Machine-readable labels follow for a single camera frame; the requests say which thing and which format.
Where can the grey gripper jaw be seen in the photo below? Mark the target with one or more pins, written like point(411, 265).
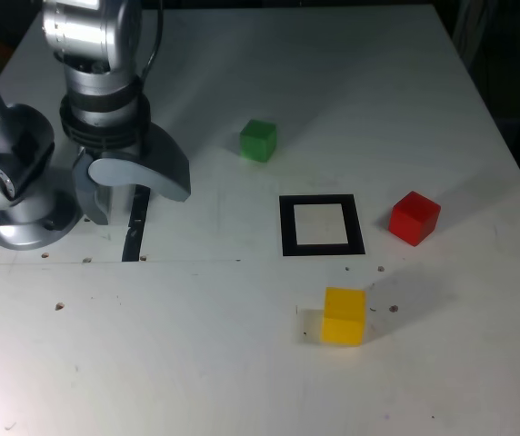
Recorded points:
point(128, 170)
point(85, 200)

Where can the green cube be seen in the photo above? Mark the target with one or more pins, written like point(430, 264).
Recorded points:
point(257, 141)

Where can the yellow cube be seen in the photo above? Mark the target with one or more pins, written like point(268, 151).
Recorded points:
point(342, 318)

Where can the red cube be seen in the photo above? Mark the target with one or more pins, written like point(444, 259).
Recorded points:
point(412, 220)

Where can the black tape square outline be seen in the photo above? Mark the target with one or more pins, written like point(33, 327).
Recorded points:
point(287, 227)

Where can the black tape strip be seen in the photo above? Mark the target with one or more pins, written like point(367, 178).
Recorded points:
point(133, 236)

